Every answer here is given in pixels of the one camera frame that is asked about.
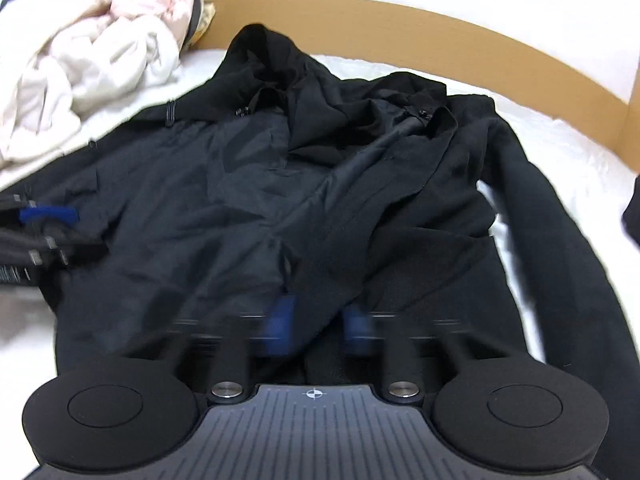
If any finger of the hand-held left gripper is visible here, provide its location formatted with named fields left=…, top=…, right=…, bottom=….
left=0, top=192, right=81, bottom=227
left=0, top=227, right=108, bottom=267

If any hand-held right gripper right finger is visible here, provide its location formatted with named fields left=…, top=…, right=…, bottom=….
left=342, top=302, right=506, bottom=405

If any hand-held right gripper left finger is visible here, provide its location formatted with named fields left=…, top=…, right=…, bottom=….
left=125, top=297, right=298, bottom=405

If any black hooded nylon jacket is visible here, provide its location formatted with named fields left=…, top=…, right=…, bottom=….
left=0, top=22, right=441, bottom=401

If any white crumpled cloth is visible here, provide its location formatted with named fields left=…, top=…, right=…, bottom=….
left=0, top=0, right=183, bottom=171

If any white bed sheet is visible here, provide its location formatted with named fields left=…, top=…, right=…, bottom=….
left=0, top=47, right=640, bottom=480

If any dark cloth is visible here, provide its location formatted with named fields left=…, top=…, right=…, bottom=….
left=620, top=174, right=640, bottom=252

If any wooden bed frame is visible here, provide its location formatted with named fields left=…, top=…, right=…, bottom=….
left=205, top=0, right=640, bottom=181

